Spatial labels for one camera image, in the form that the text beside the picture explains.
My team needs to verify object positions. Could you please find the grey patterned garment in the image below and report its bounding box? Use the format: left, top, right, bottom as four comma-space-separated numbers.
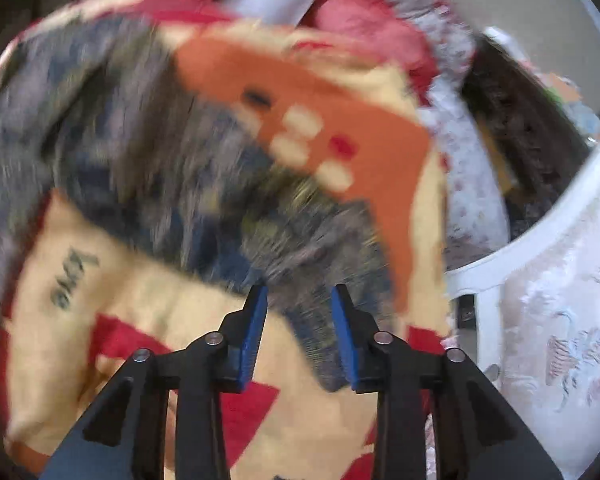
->
0, 15, 406, 393

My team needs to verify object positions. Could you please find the dark cloth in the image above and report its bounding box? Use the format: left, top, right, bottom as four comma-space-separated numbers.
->
460, 35, 592, 241

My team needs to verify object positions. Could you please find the pale embroidered cloth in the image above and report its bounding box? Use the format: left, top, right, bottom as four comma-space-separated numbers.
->
495, 185, 600, 480

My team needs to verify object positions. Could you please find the red cream printed blanket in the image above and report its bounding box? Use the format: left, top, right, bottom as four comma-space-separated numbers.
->
0, 0, 453, 480

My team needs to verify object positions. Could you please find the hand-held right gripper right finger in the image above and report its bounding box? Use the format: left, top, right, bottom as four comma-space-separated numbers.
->
330, 284, 563, 480

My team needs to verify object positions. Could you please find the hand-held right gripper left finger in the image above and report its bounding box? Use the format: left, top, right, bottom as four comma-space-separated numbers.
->
39, 284, 270, 480

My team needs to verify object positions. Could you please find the colourful cloth pile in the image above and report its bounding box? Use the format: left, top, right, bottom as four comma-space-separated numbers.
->
547, 71, 600, 145

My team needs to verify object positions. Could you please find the grey patterned bed headboard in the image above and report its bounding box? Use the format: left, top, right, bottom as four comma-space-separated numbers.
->
330, 0, 511, 273

